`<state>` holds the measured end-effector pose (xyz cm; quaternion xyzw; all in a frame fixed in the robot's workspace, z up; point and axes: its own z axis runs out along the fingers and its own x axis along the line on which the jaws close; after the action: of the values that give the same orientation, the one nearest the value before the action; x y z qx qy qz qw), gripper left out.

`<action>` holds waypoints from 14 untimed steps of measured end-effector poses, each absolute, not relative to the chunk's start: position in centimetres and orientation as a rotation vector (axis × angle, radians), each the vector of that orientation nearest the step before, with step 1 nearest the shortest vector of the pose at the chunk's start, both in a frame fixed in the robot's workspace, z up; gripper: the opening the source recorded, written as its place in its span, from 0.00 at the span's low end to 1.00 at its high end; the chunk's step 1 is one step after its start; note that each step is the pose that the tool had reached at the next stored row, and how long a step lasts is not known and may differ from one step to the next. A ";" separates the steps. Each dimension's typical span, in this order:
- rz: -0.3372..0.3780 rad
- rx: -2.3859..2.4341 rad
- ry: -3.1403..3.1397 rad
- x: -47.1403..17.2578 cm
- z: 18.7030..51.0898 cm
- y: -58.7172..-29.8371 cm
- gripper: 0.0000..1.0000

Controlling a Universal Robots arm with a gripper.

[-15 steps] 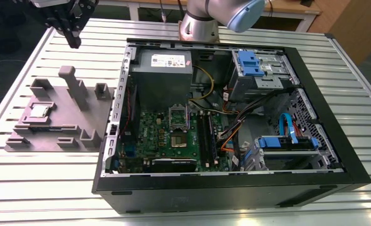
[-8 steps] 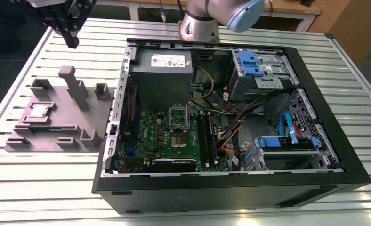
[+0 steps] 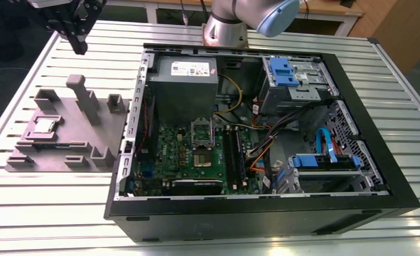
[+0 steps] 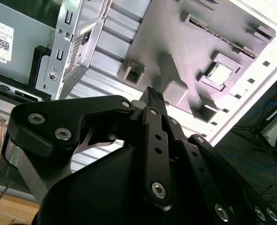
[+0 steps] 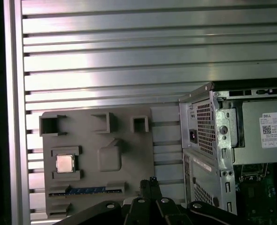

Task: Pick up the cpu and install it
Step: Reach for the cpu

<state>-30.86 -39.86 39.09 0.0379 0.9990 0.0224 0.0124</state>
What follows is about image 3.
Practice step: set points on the black office chair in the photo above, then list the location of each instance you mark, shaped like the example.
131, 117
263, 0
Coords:
7, 50

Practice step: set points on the grey parts rack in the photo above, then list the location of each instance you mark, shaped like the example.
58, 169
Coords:
71, 128

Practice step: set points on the black graphics card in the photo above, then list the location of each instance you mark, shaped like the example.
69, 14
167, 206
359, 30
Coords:
195, 188

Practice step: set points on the blue drive latch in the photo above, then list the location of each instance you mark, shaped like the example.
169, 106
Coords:
283, 72

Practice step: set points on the hard disk in blue carrier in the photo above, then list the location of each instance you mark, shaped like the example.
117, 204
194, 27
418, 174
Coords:
309, 162

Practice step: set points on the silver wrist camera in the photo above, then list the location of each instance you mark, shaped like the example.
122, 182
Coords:
50, 3

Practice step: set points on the metal disk bay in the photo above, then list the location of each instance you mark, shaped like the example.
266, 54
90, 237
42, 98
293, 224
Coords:
289, 184

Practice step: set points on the wooden cabinet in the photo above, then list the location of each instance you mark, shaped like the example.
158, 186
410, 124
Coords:
406, 32

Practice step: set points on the wooden desk white frame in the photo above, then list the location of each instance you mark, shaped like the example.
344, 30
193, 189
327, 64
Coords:
331, 11

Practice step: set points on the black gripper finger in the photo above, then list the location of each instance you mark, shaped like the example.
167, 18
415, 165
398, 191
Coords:
62, 28
87, 25

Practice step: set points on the green motherboard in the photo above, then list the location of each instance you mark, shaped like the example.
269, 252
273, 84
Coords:
174, 170

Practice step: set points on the metal drive cage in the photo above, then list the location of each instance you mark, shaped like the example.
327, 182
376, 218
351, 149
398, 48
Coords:
303, 96

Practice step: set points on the CPU socket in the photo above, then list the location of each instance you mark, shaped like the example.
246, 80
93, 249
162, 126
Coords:
203, 160

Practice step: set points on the silver CPU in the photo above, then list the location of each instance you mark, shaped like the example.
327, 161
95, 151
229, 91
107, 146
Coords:
46, 126

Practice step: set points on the RAM stick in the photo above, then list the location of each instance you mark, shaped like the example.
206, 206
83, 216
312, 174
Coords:
54, 146

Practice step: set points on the black PC case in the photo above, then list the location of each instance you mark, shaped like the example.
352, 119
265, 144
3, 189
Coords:
231, 213

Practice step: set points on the grey power supply unit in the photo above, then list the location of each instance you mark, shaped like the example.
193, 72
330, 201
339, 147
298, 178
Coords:
182, 93

